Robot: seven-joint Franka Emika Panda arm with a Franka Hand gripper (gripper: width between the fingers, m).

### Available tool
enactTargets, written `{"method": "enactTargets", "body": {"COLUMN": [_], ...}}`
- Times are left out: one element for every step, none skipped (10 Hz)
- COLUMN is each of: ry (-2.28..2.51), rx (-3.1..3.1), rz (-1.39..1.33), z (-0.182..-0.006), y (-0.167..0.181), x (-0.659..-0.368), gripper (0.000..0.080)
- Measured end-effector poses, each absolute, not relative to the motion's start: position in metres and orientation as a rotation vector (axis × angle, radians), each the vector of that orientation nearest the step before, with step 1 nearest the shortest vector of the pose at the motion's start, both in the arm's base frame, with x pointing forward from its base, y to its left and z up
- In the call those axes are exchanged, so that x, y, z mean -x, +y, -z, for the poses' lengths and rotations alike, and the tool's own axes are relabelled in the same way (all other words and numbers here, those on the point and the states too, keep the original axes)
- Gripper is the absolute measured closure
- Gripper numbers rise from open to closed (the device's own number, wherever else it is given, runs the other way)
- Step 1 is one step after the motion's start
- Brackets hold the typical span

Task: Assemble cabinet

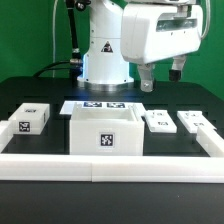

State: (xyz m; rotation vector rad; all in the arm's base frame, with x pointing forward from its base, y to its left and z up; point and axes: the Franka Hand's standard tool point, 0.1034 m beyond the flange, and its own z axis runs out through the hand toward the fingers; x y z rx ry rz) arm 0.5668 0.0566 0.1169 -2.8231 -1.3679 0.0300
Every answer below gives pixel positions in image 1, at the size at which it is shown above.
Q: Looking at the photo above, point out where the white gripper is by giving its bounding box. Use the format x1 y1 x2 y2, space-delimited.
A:
121 3 203 92

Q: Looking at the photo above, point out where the white cabinet body box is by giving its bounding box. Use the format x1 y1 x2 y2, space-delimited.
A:
69 104 145 156

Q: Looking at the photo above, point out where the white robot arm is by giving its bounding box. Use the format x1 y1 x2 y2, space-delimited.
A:
78 0 211 92

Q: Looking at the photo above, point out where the white cabinet top block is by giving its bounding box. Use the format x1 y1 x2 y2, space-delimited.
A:
9 103 50 135

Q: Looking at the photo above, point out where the white obstacle fence right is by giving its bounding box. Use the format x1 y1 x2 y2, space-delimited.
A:
196 127 224 158

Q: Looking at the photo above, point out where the white obstacle fence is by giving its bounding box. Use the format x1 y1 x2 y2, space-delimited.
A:
0 121 13 153
0 154 224 183
196 127 224 158

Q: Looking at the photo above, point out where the white base marker sheet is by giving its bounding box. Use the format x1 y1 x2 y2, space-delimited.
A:
60 101 146 116

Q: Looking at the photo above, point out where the white obstacle fence left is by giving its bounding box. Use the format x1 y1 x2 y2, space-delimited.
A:
0 121 13 153

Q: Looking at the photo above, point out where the white obstacle fence front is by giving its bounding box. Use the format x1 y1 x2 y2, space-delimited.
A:
0 154 224 183

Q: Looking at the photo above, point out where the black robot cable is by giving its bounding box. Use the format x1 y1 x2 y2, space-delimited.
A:
32 0 92 79

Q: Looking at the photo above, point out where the white thin cable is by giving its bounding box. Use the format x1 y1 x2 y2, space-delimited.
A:
51 0 59 78

